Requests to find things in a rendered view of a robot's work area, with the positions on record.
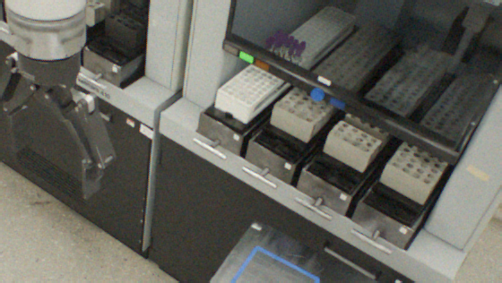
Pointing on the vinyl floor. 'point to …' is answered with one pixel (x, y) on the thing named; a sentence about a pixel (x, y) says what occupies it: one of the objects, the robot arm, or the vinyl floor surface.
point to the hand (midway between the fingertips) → (55, 164)
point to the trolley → (281, 261)
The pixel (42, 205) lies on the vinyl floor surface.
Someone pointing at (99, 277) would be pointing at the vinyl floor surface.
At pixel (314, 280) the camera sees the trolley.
